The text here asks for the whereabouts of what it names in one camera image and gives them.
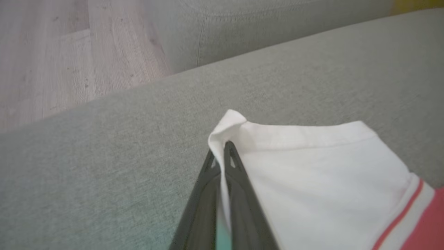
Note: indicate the red t-shirt with white sleeves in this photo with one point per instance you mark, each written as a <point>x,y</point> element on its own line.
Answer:
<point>319,180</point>

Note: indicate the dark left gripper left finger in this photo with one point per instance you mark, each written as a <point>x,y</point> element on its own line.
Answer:
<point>201,215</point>

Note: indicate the yellow cushion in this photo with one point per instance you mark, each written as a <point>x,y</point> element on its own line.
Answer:
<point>419,4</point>

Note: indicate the grey fabric sofa seat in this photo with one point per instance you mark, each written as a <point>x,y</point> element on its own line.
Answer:
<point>104,173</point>

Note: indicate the grey sofa back cushion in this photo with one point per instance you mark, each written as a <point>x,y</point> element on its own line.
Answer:
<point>260,31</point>

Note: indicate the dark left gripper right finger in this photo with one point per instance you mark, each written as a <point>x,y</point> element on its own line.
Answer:
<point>246,215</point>

